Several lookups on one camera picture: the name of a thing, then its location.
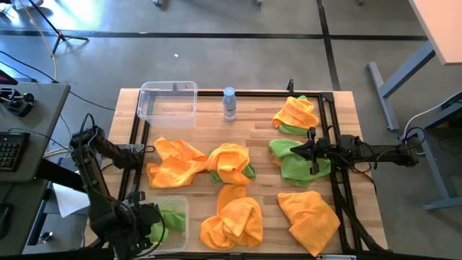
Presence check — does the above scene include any pale blue plastic bottle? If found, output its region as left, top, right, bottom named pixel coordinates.
left=222, top=86, right=237, bottom=123

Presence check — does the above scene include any black keyboard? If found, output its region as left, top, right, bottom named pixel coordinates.
left=0, top=131, right=31, bottom=173

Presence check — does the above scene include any blue-grey desk frame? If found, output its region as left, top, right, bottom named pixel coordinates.
left=398, top=90, right=462, bottom=212

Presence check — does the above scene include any black floor cable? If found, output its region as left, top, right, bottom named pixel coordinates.
left=0, top=50, right=116, bottom=111

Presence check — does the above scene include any black device with red edge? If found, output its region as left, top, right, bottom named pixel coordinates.
left=0, top=68, right=19, bottom=86

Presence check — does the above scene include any white paper sheet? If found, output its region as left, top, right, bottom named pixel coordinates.
left=52, top=182, right=91, bottom=219

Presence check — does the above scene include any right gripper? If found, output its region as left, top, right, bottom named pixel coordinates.
left=290, top=126, right=340, bottom=176

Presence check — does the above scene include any silver frame bracket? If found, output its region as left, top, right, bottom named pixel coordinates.
left=316, top=253, right=358, bottom=260

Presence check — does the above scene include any black aluminium table frame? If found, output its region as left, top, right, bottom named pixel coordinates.
left=84, top=90, right=389, bottom=260

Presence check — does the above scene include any green microfiber towel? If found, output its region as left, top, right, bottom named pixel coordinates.
left=277, top=95, right=310, bottom=137
left=268, top=139, right=332, bottom=188
left=207, top=149, right=257, bottom=184
left=147, top=208, right=187, bottom=243

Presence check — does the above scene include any grey desk leg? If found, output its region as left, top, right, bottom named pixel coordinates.
left=367, top=40, right=437, bottom=132

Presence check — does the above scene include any white cable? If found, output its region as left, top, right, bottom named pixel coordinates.
left=403, top=92, right=462, bottom=140

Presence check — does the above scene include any clear plastic bin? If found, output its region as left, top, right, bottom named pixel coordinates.
left=136, top=80, right=199, bottom=129
left=142, top=194, right=191, bottom=254

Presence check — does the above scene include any yellow floor cable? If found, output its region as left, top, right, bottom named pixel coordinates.
left=17, top=0, right=58, bottom=82

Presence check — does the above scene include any black tripod stand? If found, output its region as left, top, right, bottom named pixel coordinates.
left=27, top=0, right=90, bottom=56

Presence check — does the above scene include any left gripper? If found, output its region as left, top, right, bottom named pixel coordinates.
left=126, top=191, right=163, bottom=241

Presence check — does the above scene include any white desk top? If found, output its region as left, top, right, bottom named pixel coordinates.
left=409, top=0, right=462, bottom=67

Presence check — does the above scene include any black desk crossbar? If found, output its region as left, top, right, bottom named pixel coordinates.
left=35, top=157, right=87, bottom=192

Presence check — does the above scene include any grey side desk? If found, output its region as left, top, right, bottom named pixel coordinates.
left=0, top=82, right=71, bottom=257

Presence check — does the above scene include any black computer mouse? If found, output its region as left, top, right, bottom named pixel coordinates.
left=0, top=203, right=12, bottom=240

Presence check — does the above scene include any black clamp device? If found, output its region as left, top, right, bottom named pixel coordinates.
left=0, top=85, right=35, bottom=118

